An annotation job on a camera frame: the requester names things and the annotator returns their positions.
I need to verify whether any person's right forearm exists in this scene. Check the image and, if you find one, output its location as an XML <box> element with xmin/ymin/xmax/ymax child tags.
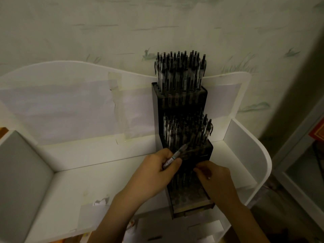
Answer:
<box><xmin>222</xmin><ymin>201</ymin><xmax>270</xmax><ymax>243</ymax></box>

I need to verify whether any grey taped paper patch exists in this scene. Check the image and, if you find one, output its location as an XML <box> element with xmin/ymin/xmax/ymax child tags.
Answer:
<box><xmin>77</xmin><ymin>196</ymin><xmax>111</xmax><ymax>231</ymax></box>

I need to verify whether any person's left hand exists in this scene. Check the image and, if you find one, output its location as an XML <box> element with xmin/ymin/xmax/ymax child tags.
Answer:
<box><xmin>121</xmin><ymin>148</ymin><xmax>183</xmax><ymax>201</ymax></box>

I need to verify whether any black tiered pen holder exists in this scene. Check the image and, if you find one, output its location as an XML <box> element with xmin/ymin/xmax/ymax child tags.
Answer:
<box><xmin>151</xmin><ymin>82</ymin><xmax>215</xmax><ymax>219</ymax></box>

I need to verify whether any red sign plate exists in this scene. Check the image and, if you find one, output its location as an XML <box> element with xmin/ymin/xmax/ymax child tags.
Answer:
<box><xmin>308</xmin><ymin>118</ymin><xmax>324</xmax><ymax>142</ymax></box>

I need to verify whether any bunch of black pens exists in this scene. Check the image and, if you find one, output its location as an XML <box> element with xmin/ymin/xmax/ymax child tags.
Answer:
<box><xmin>162</xmin><ymin>143</ymin><xmax>189</xmax><ymax>170</ymax></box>

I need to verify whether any row of black pens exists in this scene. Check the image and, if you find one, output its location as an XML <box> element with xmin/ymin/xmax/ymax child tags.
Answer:
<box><xmin>154</xmin><ymin>50</ymin><xmax>207</xmax><ymax>97</ymax></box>

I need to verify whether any person's left forearm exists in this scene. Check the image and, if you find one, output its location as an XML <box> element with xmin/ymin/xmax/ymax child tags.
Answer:
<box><xmin>87</xmin><ymin>190</ymin><xmax>138</xmax><ymax>243</ymax></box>

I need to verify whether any dark glass cabinet door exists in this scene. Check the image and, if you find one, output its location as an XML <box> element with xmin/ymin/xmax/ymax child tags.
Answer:
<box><xmin>286</xmin><ymin>139</ymin><xmax>324</xmax><ymax>203</ymax></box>

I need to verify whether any white curved-back shelf unit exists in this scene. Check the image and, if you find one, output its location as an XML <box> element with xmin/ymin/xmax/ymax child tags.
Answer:
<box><xmin>0</xmin><ymin>60</ymin><xmax>273</xmax><ymax>243</ymax></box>

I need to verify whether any grey door frame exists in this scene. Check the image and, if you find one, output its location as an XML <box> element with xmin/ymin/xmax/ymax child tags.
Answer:
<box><xmin>272</xmin><ymin>97</ymin><xmax>324</xmax><ymax>231</ymax></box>

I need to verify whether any person's right hand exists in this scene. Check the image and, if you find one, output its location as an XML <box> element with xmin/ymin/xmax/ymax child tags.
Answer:
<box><xmin>193</xmin><ymin>160</ymin><xmax>241</xmax><ymax>211</ymax></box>

